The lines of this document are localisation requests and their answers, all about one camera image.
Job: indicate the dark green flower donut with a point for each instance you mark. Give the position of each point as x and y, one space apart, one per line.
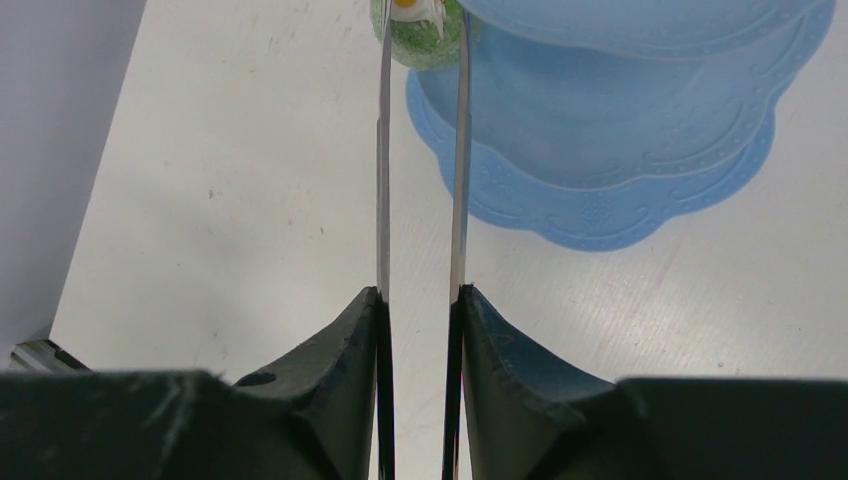
425 33

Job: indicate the metal serving tongs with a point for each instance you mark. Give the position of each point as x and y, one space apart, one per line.
384 362

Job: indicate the blue three-tier cake stand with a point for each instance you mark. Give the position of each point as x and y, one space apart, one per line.
594 122

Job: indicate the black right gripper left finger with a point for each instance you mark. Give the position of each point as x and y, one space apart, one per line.
306 415

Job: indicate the metal frame rail left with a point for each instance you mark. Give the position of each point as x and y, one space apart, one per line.
43 356

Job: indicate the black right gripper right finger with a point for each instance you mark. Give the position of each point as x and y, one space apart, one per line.
532 415

